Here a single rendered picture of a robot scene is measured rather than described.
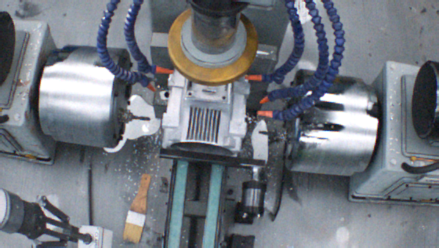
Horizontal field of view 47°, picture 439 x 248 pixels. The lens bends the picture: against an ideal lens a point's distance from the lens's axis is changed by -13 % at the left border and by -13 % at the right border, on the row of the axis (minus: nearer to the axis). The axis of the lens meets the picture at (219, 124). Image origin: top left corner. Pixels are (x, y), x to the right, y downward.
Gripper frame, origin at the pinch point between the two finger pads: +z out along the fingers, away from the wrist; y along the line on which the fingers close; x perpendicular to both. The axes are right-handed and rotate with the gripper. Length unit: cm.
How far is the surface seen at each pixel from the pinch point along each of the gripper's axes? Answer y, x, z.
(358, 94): 40, -55, 29
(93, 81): 35.5, -3.4, -5.3
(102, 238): 0.8, -3.4, 5.5
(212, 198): 17.2, -15.4, 31.9
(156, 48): 46.4, -12.9, 4.0
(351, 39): 75, -42, 63
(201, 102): 34.4, -22.9, 11.2
